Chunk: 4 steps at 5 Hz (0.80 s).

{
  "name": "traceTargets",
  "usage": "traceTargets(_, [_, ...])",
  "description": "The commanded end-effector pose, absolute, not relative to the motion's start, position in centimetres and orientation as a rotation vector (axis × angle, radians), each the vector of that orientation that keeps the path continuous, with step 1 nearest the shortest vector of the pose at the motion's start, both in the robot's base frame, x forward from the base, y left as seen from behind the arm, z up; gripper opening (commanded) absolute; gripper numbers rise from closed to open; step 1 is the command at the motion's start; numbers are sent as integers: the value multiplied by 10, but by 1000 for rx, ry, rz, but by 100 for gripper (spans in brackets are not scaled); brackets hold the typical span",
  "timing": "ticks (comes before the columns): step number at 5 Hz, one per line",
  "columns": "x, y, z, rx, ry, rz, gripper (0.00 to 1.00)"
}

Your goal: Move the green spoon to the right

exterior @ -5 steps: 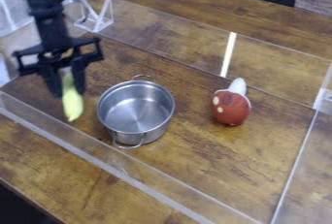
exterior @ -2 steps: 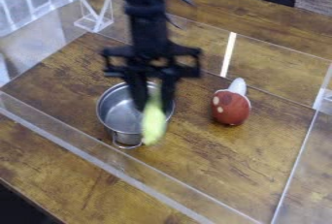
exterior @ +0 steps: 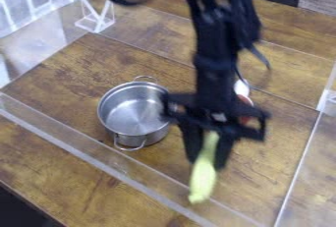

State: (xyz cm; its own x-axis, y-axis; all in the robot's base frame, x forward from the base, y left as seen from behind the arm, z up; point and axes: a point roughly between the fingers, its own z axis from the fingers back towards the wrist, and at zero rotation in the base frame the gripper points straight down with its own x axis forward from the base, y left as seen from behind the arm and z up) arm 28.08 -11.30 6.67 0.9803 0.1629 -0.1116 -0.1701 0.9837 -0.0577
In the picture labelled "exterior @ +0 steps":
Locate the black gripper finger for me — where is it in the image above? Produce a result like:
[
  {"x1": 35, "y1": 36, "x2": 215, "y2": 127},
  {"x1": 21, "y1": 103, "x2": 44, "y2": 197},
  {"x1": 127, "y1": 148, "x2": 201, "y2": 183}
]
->
[
  {"x1": 179, "y1": 121, "x2": 204, "y2": 163},
  {"x1": 213, "y1": 134, "x2": 236, "y2": 171}
]

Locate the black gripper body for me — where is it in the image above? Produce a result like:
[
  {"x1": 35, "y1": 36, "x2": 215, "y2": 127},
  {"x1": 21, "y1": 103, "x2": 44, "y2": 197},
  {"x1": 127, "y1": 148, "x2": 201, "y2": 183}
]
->
[{"x1": 161, "y1": 91, "x2": 272, "y2": 142}]

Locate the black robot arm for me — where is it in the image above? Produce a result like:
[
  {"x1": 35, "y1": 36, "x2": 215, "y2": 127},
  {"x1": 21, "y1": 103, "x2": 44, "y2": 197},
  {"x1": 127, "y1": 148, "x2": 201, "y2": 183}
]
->
[{"x1": 161, "y1": 0, "x2": 271, "y2": 170}]

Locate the red toy mushroom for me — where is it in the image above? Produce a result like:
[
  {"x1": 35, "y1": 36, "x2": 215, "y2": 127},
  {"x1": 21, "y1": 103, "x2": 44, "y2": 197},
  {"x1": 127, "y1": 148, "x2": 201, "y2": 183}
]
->
[{"x1": 233, "y1": 80, "x2": 253, "y2": 125}]

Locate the small steel pot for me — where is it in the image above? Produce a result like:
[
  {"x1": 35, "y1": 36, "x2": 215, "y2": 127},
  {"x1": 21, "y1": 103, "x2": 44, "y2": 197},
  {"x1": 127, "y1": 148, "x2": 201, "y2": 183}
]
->
[{"x1": 97, "y1": 76, "x2": 169, "y2": 151}]

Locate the clear acrylic bracket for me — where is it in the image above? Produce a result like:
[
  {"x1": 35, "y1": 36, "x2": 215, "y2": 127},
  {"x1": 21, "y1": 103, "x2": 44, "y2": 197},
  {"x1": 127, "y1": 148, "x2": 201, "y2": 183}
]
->
[{"x1": 75, "y1": 0, "x2": 116, "y2": 33}]

